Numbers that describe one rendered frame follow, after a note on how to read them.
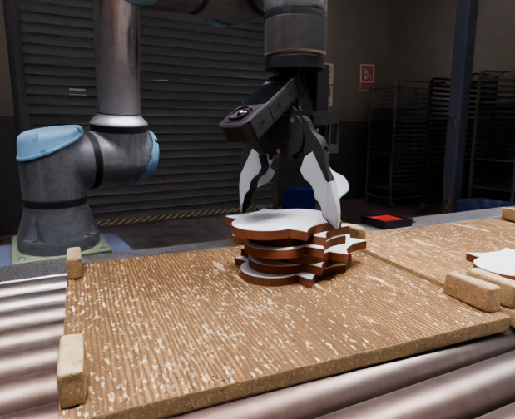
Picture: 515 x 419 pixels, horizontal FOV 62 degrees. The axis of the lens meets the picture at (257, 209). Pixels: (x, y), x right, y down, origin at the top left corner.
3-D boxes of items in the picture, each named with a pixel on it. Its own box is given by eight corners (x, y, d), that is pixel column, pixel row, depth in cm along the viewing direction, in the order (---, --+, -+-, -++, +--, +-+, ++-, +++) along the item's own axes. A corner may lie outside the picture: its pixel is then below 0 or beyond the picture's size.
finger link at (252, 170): (265, 208, 63) (296, 159, 58) (237, 214, 58) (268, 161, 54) (252, 194, 64) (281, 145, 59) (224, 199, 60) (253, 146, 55)
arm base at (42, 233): (15, 239, 88) (9, 191, 86) (91, 229, 96) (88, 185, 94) (20, 262, 76) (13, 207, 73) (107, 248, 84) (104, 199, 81)
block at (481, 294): (441, 293, 48) (443, 270, 47) (453, 291, 49) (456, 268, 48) (488, 314, 43) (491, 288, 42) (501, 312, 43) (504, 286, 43)
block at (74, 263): (67, 267, 58) (66, 247, 57) (82, 265, 58) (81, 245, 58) (66, 281, 52) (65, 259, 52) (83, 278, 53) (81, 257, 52)
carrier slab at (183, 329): (68, 275, 59) (67, 263, 59) (324, 244, 74) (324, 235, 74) (59, 446, 27) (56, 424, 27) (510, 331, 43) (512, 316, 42)
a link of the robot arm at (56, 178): (12, 194, 84) (4, 124, 80) (81, 186, 93) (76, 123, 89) (32, 205, 75) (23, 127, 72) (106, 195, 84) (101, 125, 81)
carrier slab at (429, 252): (332, 244, 75) (332, 235, 74) (500, 224, 90) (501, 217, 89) (518, 330, 43) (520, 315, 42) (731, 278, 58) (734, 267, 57)
